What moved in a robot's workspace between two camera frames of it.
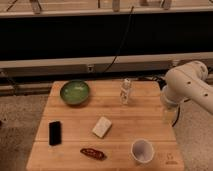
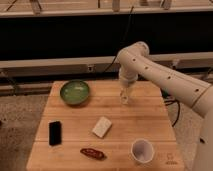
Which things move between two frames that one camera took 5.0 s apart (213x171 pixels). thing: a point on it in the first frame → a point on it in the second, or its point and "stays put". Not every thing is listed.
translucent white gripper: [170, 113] → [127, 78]
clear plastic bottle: [125, 91] stays put
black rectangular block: [55, 133] stays put
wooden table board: [104, 125] stays put
